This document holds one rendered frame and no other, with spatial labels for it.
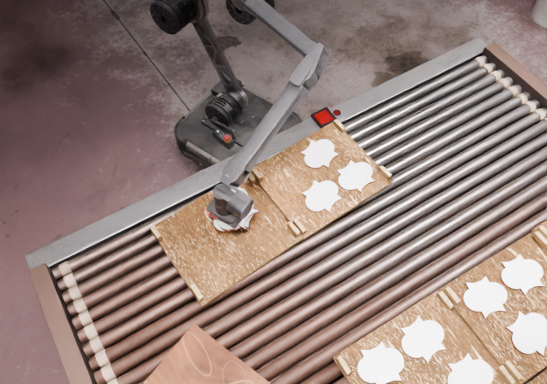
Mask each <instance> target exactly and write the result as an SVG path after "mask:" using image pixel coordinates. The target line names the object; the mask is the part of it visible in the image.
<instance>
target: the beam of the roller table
mask: <svg viewBox="0 0 547 384"><path fill-rule="evenodd" d="M485 46H488V44H486V43H485V42H484V41H483V40H482V39H480V38H479V37H477V38H476V39H474V40H472V41H469V42H467V43H465V44H463V45H461V46H459V47H457V48H455V49H453V50H451V51H449V52H447V53H445V54H442V55H440V56H438V57H436V58H434V59H432V60H430V61H428V62H426V63H424V64H422V65H419V66H417V67H415V68H413V69H411V70H409V71H407V72H405V73H403V74H401V75H399V76H396V77H394V78H392V79H391V80H389V81H386V82H384V83H382V84H381V85H378V86H376V87H374V88H372V89H369V90H367V91H366V92H364V93H362V94H359V95H357V96H356V97H354V98H350V99H349V100H347V101H345V102H343V103H340V104H339V105H337V106H335V107H332V108H331V109H329V110H330V111H331V113H332V114H333V111H334V110H340V111H341V114H340V115H339V116H335V115H334V114H333V115H334V116H335V117H336V118H337V120H338V121H339V122H340V123H341V124H346V123H348V122H349V121H351V120H354V119H356V118H357V117H359V116H362V115H364V114H365V113H367V112H369V111H372V110H374V109H375V108H377V107H380V106H382V105H383V104H386V103H389V102H390V101H392V100H394V99H396V98H399V97H400V96H402V95H404V94H407V93H408V92H410V91H412V90H414V89H417V88H418V87H420V86H422V85H425V84H426V83H428V82H430V81H433V80H434V79H436V78H438V77H440V76H443V75H444V74H446V73H448V72H451V71H452V70H454V69H456V68H459V67H461V66H462V65H464V64H466V63H469V62H470V61H472V60H473V59H475V58H477V57H480V56H481V55H482V53H483V51H484V47H485ZM319 129H320V127H319V126H318V125H317V124H316V122H315V121H314V120H313V119H312V118H310V119H308V120H305V121H303V122H301V123H299V124H297V125H295V126H293V127H291V128H289V129H287V130H285V131H283V132H281V133H278V134H276V135H275V136H274V138H273V139H272V141H271V142H270V144H269V145H268V146H267V147H266V148H265V150H264V152H263V153H262V154H261V156H260V158H259V159H258V160H257V161H256V165H258V164H260V163H262V162H264V161H265V160H267V159H269V158H270V157H272V156H274V155H276V154H277V153H279V152H281V151H283V150H285V149H286V148H288V147H289V146H292V145H293V144H295V143H297V142H298V141H300V140H302V139H304V138H305V137H307V136H309V135H310V134H312V133H315V132H316V131H318V130H319ZM234 156H235V155H232V156H230V157H229V158H227V159H224V160H222V161H221V162H219V163H217V164H214V165H213V166H210V167H208V168H205V169H204V170H202V171H200V172H197V173H196V174H194V175H192V176H190V177H187V178H185V179H183V180H181V181H179V182H177V183H175V184H173V185H171V186H169V187H167V188H164V189H162V190H160V191H158V192H156V193H154V194H152V195H150V196H148V197H146V198H144V199H141V200H139V201H137V202H136V203H133V204H131V205H129V206H128V207H125V208H123V209H121V210H119V211H117V212H114V213H112V214H111V215H109V216H106V217H104V218H102V219H101V220H98V221H95V222H94V223H92V224H90V225H87V226H86V227H84V228H82V229H79V230H77V231H76V232H74V233H70V234H69V235H67V236H65V237H63V238H61V239H59V240H57V241H55V242H52V243H51V244H48V245H46V246H44V247H42V248H40V249H38V250H36V251H34V252H32V253H30V254H28V255H26V256H25V259H26V260H27V263H28V266H29V269H30V270H32V269H34V268H36V267H38V266H40V265H42V264H47V266H48V267H49V268H50V269H51V270H52V269H53V268H56V267H58V266H59V264H62V263H63V262H65V261H69V260H72V259H74V258H76V257H78V256H79V255H82V254H84V253H86V252H87V251H90V250H92V249H94V248H95V247H98V246H100V245H102V244H104V243H105V242H108V241H110V240H112V239H113V238H116V237H118V236H120V235H122V234H123V233H126V232H128V231H130V230H131V229H134V228H136V227H138V226H139V225H142V224H144V223H146V222H148V221H149V220H153V219H155V218H156V217H158V216H161V215H163V214H164V213H166V212H169V211H171V210H173V209H174V208H176V207H179V206H181V205H182V204H184V203H187V202H189V201H191V200H192V199H195V198H197V197H199V196H200V195H202V194H205V193H207V192H208V191H210V190H213V188H214V187H215V186H216V185H219V184H223V183H222V182H220V179H221V177H222V171H223V169H224V167H225V166H226V165H227V164H228V162H229V161H230V159H233V158H234ZM256 165H255V166H256Z"/></svg>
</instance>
